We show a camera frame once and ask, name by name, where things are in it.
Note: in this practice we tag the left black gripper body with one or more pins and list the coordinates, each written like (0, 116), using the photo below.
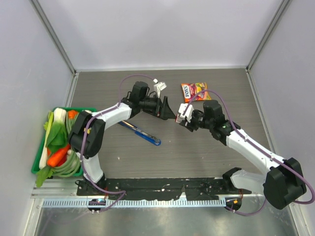
(160, 110)

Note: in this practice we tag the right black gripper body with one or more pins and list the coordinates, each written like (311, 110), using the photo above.
(193, 125)

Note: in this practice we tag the small staple box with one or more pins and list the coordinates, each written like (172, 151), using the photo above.
(177, 119)

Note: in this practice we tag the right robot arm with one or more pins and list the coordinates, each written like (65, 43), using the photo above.
(279, 179)

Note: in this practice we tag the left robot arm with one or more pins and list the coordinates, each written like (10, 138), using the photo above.
(86, 135)

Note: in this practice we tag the Fox's candy bag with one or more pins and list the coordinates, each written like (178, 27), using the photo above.
(192, 92)

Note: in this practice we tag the toy green beans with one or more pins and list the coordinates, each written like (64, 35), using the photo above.
(72, 163)

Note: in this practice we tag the toy bok choy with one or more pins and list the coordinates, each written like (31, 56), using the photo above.
(55, 139)

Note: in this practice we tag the toy carrot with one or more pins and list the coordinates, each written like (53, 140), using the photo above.
(56, 157)

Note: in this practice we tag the green plastic tray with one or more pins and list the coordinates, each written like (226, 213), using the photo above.
(35, 167)

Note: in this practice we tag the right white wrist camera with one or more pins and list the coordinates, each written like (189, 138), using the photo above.
(185, 111)

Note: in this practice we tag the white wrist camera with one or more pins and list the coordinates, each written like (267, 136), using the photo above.
(158, 87)
(185, 111)

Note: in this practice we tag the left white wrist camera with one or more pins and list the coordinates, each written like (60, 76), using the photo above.
(158, 87)

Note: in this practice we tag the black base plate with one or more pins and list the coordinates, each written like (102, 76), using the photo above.
(166, 189)

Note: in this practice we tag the slotted cable duct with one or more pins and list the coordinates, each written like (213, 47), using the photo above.
(98, 202)

